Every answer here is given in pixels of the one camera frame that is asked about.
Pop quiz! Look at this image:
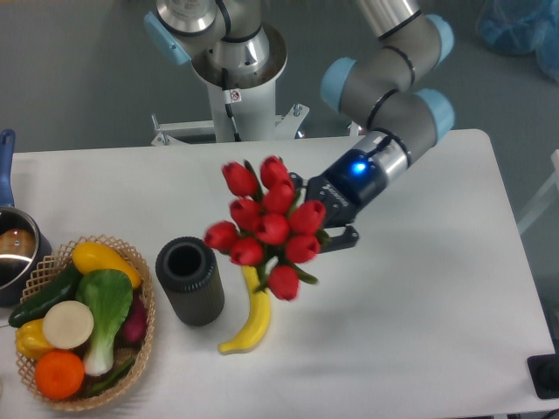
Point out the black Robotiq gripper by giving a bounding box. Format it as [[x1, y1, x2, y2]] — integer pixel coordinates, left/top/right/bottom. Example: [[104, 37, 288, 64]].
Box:
[[289, 150, 388, 253]]

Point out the red tulip bouquet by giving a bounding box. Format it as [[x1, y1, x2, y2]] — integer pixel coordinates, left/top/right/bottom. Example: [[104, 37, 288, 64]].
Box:
[[203, 155, 329, 301]]

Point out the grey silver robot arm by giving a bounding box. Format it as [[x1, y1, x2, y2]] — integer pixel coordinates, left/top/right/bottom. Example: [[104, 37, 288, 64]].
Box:
[[143, 1, 455, 251]]

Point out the dark grey ribbed vase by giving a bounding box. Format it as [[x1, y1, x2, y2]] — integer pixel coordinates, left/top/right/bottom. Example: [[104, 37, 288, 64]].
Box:
[[155, 237, 224, 326]]

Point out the yellow banana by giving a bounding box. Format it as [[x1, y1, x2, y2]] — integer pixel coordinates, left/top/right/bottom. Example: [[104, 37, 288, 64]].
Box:
[[217, 266, 272, 355]]

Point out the purple red onion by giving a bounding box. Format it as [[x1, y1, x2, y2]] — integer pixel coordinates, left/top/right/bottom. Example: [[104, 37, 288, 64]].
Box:
[[120, 294, 148, 344]]

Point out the green bok choy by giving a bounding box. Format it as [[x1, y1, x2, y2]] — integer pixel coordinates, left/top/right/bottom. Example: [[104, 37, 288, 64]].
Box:
[[76, 269, 133, 376]]

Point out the yellow squash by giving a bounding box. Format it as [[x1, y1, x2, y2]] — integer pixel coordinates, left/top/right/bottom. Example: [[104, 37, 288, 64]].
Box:
[[72, 242, 142, 289]]

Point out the blue plastic bag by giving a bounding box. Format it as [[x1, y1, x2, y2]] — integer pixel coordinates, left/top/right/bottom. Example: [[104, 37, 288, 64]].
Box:
[[476, 1, 558, 81]]

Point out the green cucumber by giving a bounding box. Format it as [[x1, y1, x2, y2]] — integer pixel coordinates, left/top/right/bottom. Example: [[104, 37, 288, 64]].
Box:
[[8, 264, 83, 328]]

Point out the green chili pepper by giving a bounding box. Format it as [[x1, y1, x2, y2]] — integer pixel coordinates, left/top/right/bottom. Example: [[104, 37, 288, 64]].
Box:
[[82, 358, 135, 398]]

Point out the black device at table edge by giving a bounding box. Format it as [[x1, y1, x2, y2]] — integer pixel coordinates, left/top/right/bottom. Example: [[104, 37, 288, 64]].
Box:
[[527, 354, 558, 400]]

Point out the woven wicker basket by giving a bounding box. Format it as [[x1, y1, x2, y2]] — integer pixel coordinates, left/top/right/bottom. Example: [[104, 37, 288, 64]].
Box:
[[16, 235, 155, 412]]

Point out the white round radish slice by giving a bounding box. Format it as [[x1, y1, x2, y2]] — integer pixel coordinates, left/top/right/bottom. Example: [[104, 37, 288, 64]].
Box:
[[43, 300, 94, 350]]

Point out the orange fruit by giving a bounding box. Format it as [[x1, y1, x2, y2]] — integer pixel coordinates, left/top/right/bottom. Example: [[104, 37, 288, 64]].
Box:
[[34, 350, 85, 400]]

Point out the yellow bell pepper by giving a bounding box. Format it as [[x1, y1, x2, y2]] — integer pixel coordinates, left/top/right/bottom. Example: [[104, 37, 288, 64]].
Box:
[[16, 319, 55, 360]]

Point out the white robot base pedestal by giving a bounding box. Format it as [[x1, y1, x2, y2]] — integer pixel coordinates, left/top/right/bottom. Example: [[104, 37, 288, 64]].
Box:
[[151, 23, 309, 146]]

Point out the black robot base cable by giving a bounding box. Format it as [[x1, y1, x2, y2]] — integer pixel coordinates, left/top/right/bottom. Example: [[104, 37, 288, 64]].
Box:
[[220, 67, 243, 143]]

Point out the blue handled saucepan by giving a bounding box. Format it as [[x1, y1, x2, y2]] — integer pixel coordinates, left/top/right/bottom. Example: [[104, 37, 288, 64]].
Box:
[[1, 129, 52, 307]]

